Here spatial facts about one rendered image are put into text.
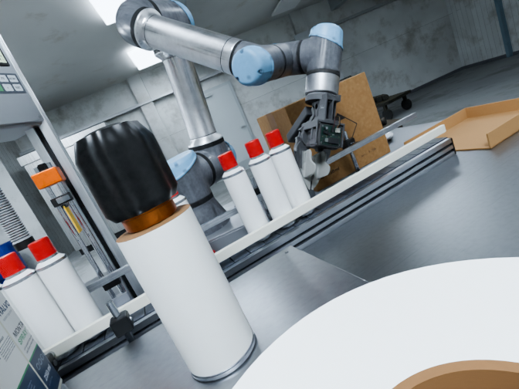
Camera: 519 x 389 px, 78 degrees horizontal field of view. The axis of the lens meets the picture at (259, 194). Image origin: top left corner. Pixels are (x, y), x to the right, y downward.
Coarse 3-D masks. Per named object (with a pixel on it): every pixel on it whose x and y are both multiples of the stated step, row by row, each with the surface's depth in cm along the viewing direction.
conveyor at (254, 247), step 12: (432, 144) 84; (408, 156) 83; (384, 168) 82; (372, 180) 77; (348, 192) 76; (324, 204) 76; (312, 216) 72; (288, 228) 70; (240, 252) 69; (252, 252) 67; (228, 264) 66; (144, 312) 61; (108, 336) 58; (84, 348) 57
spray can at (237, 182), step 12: (228, 156) 66; (228, 168) 67; (240, 168) 67; (228, 180) 67; (240, 180) 67; (240, 192) 67; (252, 192) 68; (240, 204) 68; (252, 204) 68; (240, 216) 70; (252, 216) 68; (264, 216) 70; (252, 228) 69; (264, 240) 70
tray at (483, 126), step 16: (464, 112) 110; (480, 112) 106; (496, 112) 102; (512, 112) 97; (432, 128) 106; (448, 128) 108; (464, 128) 102; (480, 128) 95; (496, 128) 79; (512, 128) 81; (464, 144) 88; (480, 144) 83; (496, 144) 79
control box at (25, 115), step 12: (0, 48) 62; (0, 72) 60; (12, 72) 62; (0, 96) 58; (12, 96) 61; (24, 96) 63; (0, 108) 58; (12, 108) 60; (24, 108) 62; (36, 108) 65; (0, 120) 57; (12, 120) 59; (24, 120) 61; (36, 120) 64; (0, 132) 58; (12, 132) 62; (24, 132) 65
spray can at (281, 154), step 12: (276, 132) 70; (276, 144) 70; (276, 156) 70; (288, 156) 70; (276, 168) 71; (288, 168) 70; (288, 180) 71; (300, 180) 72; (288, 192) 72; (300, 192) 72; (300, 204) 72; (300, 216) 73
